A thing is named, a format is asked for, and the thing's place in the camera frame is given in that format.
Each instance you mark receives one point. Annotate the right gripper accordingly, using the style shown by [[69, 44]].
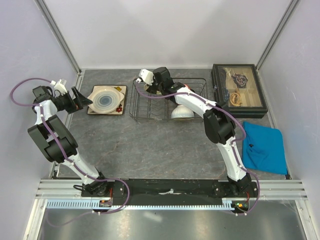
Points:
[[152, 86]]

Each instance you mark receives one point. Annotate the small cream plate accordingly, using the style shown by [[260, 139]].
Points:
[[147, 87]]

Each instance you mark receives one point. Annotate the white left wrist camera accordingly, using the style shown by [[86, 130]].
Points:
[[60, 86]]

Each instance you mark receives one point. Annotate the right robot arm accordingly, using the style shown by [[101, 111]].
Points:
[[219, 124]]

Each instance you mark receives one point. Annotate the square floral plate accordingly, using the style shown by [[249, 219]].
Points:
[[120, 109]]

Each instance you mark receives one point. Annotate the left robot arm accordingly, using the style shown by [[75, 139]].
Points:
[[56, 142]]

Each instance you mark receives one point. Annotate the grey slotted cable duct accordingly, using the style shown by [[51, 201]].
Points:
[[87, 204]]

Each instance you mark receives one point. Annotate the white ribbed bowl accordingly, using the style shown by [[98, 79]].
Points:
[[182, 111]]

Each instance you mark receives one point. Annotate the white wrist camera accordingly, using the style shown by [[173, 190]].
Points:
[[146, 76], [60, 86]]

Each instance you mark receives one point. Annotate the black glass-lid jewelry box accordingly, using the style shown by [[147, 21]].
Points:
[[238, 85]]

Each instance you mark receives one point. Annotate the black wire dish rack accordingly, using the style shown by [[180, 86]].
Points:
[[143, 109]]

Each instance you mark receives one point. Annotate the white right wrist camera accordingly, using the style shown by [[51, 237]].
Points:
[[146, 76]]

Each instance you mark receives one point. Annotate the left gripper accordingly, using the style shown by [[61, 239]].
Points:
[[74, 106]]

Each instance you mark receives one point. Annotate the blue cloth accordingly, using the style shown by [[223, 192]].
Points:
[[263, 149]]

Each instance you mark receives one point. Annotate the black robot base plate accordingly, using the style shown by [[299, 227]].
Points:
[[168, 191]]

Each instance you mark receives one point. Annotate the cream plate blue spiral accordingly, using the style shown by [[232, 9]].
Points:
[[105, 99]]

